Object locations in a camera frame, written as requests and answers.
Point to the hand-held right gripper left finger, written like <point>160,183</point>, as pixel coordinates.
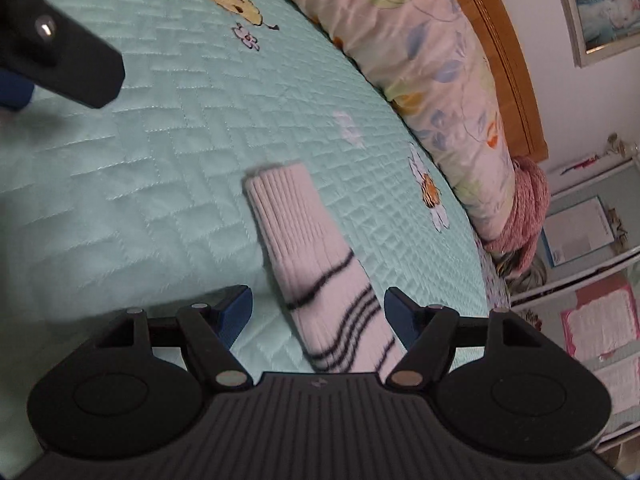
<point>235,312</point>

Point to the mint quilted bee bedspread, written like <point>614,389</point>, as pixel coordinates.
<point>175,160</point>

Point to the framed wall photo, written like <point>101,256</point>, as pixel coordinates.
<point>605,5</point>

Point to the white sliding-door wardrobe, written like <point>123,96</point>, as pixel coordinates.
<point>590,285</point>

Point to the purple floral blanket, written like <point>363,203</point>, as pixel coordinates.
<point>492,280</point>

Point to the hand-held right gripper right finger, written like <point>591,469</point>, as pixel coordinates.
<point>402,315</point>

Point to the pale floral pillow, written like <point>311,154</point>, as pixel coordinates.
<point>410,50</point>

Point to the pink knitted garment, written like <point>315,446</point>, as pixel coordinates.
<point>525,210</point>

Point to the pink-edged wall poster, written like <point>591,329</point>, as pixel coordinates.
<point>600,317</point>

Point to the wooden headboard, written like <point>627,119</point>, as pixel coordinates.
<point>505,60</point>

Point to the blue-edged wall poster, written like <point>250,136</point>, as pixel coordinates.
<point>577,230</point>

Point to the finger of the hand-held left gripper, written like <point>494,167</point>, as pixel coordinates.
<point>75,67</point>

